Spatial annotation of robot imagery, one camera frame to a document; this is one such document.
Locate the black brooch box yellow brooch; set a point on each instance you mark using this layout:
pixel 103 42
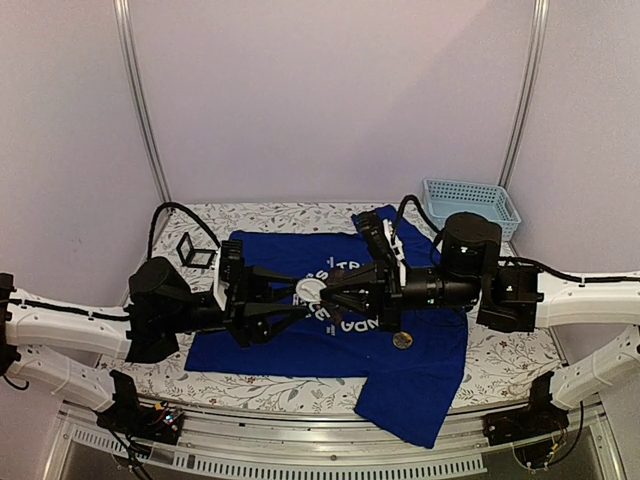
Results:
pixel 192 257

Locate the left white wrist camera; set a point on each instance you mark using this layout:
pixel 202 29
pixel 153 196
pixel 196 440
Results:
pixel 228 266

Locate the right aluminium frame post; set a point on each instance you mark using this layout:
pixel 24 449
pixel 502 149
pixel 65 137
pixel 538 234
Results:
pixel 532 64

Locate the left aluminium frame post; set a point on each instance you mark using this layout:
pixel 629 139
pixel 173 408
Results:
pixel 132 68

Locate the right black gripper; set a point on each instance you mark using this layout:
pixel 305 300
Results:
pixel 387 307

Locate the blue printed t-shirt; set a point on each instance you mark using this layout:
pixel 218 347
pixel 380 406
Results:
pixel 406 392

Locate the round light blue brooch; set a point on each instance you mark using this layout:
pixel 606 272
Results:
pixel 309 290

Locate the aluminium frame post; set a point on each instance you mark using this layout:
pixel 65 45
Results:
pixel 132 68
pixel 532 64

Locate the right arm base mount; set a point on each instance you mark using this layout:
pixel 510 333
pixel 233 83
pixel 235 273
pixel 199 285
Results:
pixel 538 417

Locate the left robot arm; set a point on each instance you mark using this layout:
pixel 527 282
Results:
pixel 33 327

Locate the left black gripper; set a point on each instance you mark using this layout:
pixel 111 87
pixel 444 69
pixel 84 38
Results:
pixel 239 317

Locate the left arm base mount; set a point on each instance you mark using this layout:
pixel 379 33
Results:
pixel 128 416

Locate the floral patterned tablecloth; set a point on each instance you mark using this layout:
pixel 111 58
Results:
pixel 499 367

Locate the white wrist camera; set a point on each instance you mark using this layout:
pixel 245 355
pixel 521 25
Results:
pixel 372 229
pixel 228 266

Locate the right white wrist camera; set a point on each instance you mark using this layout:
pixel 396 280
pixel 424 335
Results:
pixel 372 229

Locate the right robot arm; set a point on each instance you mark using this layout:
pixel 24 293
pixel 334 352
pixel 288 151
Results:
pixel 579 299

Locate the light blue plastic basket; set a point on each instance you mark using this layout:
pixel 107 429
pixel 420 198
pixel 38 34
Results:
pixel 443 198

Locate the round yellow blue brooch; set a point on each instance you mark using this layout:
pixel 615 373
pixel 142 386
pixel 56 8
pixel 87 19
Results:
pixel 402 340

